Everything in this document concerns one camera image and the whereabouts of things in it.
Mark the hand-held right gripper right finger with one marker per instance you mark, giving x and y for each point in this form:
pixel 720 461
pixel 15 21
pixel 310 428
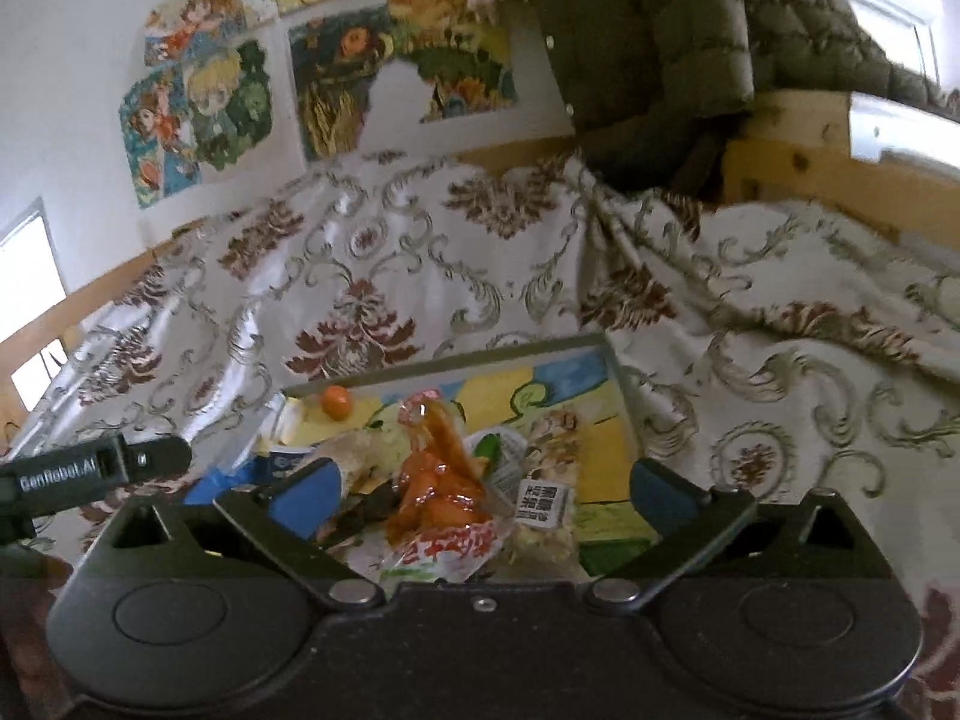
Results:
pixel 661 499

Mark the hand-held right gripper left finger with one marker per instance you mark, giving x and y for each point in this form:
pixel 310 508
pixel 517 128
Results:
pixel 307 499

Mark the grey tray with cartoon drawing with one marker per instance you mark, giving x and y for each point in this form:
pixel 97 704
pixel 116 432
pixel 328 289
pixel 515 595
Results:
pixel 585 465

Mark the small orange fruit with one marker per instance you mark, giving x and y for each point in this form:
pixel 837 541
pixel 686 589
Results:
pixel 337 403

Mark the clear nut bar packet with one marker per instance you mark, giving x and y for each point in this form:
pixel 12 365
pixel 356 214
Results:
pixel 551 442

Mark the orange red snack packet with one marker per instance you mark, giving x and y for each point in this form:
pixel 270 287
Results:
pixel 442 480

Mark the floral printed blanket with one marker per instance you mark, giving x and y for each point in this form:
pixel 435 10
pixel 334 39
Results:
pixel 787 390

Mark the window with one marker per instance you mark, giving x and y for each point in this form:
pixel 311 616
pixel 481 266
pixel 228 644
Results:
pixel 30 262

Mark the olive quilted jacket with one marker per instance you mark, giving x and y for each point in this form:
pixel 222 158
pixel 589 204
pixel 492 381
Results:
pixel 637 30

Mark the wooden bed frame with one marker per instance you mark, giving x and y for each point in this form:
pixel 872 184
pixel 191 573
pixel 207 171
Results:
pixel 787 157

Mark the anime figures wall poster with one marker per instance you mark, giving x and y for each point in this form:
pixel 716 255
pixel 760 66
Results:
pixel 225 105

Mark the painted landscape wall poster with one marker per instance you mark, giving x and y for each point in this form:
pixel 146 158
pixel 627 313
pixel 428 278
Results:
pixel 337 67

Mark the orange figure wall poster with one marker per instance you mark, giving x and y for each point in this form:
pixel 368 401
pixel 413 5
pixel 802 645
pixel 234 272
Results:
pixel 195 11

